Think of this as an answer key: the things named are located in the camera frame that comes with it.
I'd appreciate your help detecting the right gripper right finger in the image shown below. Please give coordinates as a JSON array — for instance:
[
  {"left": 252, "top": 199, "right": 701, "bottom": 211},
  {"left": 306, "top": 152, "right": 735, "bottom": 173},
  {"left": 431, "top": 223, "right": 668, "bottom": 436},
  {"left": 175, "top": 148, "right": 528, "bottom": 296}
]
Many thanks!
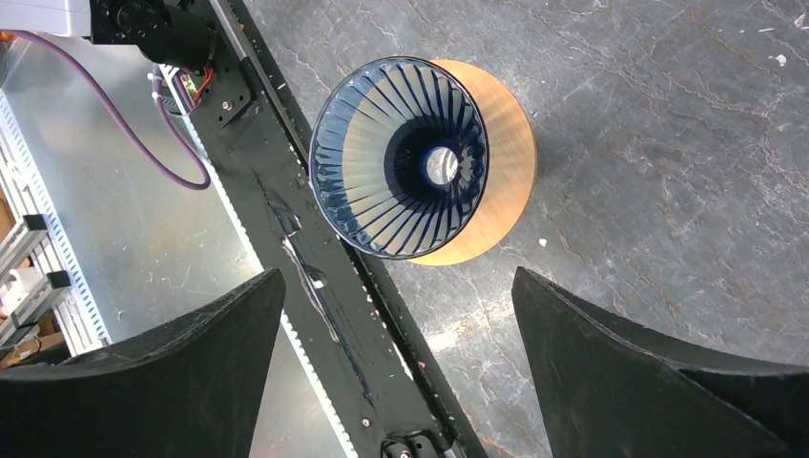
[{"left": 511, "top": 267, "right": 808, "bottom": 457}]

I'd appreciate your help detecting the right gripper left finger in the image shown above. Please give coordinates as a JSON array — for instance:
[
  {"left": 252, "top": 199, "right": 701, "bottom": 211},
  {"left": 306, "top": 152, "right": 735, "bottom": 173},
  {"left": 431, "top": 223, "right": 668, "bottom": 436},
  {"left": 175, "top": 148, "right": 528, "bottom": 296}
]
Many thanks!
[{"left": 1, "top": 269, "right": 286, "bottom": 457}]

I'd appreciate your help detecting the round wooden dripper stand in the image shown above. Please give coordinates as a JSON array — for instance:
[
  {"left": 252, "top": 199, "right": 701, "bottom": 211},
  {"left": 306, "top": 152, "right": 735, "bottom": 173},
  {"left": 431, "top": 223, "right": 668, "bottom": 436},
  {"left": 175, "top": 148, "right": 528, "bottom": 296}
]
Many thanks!
[{"left": 412, "top": 59, "right": 538, "bottom": 266}]

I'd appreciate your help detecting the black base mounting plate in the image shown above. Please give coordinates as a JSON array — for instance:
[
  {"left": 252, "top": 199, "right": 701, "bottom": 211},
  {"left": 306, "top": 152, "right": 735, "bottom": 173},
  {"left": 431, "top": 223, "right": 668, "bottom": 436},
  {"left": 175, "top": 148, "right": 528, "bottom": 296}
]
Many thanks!
[{"left": 187, "top": 1, "right": 485, "bottom": 457}]

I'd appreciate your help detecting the grey slotted cable duct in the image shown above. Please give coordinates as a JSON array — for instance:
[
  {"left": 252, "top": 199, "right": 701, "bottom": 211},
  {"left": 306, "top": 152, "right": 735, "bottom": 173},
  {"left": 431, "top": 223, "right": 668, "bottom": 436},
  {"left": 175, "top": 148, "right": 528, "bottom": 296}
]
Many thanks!
[{"left": 1, "top": 94, "right": 110, "bottom": 356}]

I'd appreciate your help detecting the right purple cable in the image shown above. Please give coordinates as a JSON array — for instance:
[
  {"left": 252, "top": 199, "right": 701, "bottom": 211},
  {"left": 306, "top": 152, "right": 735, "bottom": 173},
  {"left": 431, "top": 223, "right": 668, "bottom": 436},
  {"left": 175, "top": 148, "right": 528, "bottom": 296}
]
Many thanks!
[{"left": 6, "top": 29, "right": 213, "bottom": 192}]

